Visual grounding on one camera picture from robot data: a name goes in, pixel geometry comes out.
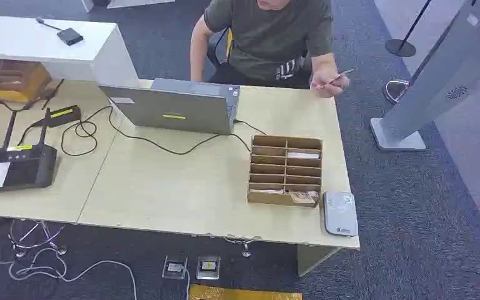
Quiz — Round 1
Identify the printed card in box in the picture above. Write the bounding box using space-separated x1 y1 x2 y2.
289 191 318 206

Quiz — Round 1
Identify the black stanchion post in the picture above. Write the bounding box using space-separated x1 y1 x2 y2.
384 0 432 58

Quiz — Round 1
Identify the wooden card box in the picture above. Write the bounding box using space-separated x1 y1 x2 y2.
247 134 324 208

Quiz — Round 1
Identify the grey kiosk stand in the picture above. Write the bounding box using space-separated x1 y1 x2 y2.
369 0 480 152

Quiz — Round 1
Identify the black router with antennas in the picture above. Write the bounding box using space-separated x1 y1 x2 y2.
0 107 58 193

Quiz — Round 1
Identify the silver floor socket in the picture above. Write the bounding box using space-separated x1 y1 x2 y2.
195 255 221 281
161 256 189 281

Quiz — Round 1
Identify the person's left hand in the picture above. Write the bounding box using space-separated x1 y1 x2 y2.
309 67 351 99

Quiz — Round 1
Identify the grey laptop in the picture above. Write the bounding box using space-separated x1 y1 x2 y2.
98 77 241 136

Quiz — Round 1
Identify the person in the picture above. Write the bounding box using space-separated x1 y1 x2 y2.
189 0 351 99

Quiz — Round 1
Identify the chrome chair base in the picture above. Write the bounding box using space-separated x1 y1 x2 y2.
7 219 68 259

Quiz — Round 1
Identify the grey card reader device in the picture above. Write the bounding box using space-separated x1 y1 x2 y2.
321 190 359 238

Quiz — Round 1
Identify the white cabinet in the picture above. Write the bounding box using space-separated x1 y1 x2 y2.
0 14 140 89

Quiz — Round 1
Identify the black power cable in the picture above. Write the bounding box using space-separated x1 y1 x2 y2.
17 106 268 158

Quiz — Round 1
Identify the black desk microphone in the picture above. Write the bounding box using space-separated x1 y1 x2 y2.
35 17 85 47

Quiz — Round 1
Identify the white floor cable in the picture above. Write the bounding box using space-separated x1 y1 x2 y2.
0 247 138 300

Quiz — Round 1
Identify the black power adapter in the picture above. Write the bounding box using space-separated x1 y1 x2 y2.
31 104 83 128

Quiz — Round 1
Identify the brown cardboard box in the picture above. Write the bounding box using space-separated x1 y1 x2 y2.
0 57 53 104

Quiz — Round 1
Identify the yellow floor mat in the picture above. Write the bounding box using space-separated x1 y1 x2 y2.
188 284 303 300

